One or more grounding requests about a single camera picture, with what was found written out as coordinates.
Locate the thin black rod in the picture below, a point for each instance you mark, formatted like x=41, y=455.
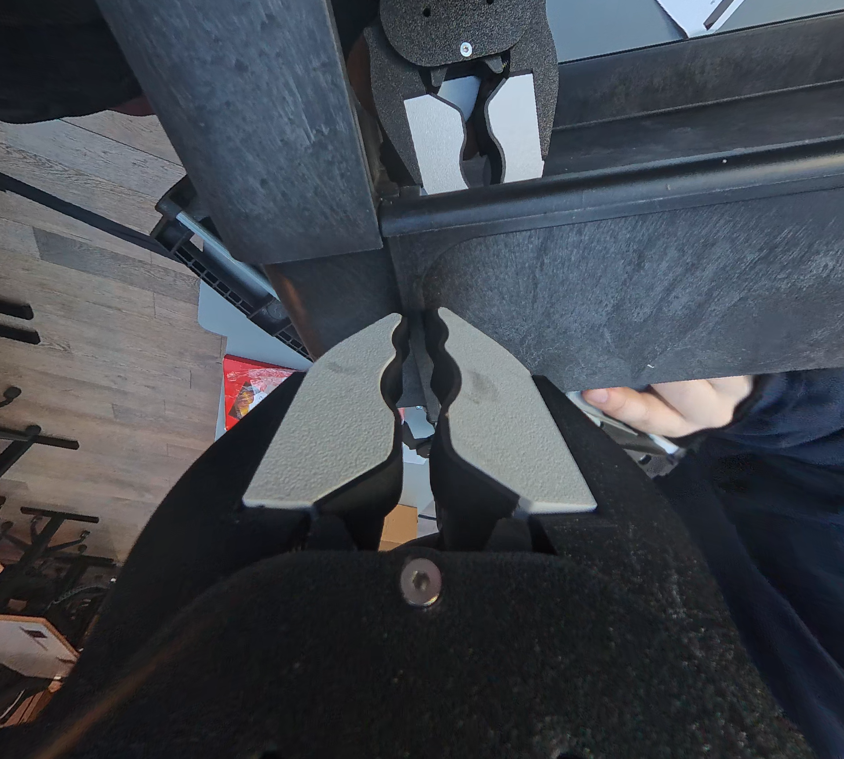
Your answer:
x=72, y=208

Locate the red plastic package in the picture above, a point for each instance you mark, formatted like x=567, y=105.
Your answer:
x=250, y=383

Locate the black flat bar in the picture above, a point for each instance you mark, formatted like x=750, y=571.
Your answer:
x=18, y=334
x=14, y=309

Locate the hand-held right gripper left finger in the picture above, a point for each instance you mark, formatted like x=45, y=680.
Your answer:
x=323, y=429

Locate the black rack with metal rod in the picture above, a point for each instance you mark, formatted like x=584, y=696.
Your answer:
x=217, y=258

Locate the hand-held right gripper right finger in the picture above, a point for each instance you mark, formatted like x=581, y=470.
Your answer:
x=508, y=436

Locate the dark grey plastic crate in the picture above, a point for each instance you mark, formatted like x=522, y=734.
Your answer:
x=231, y=80

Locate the pale grey board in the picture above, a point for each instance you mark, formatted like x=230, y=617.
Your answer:
x=224, y=317

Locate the dark cloth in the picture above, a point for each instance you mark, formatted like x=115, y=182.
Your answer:
x=53, y=14

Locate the cardboard box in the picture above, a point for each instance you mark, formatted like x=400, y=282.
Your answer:
x=399, y=528

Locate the wood-edged white board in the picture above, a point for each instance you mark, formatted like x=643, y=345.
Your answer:
x=33, y=647

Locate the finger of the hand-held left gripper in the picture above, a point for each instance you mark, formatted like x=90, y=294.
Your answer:
x=517, y=126
x=432, y=139

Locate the black metal stand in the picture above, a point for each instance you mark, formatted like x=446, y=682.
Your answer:
x=33, y=439
x=53, y=548

